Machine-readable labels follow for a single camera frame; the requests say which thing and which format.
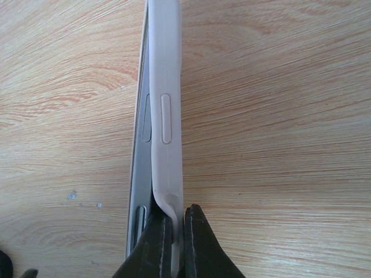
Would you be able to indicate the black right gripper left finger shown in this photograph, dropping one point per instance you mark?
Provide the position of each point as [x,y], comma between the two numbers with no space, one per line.
[152,255]

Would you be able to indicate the phone with black screen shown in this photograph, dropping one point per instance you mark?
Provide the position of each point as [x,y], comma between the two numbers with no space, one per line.
[140,174]

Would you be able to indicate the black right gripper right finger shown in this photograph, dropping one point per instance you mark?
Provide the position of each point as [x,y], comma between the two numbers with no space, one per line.
[203,255]

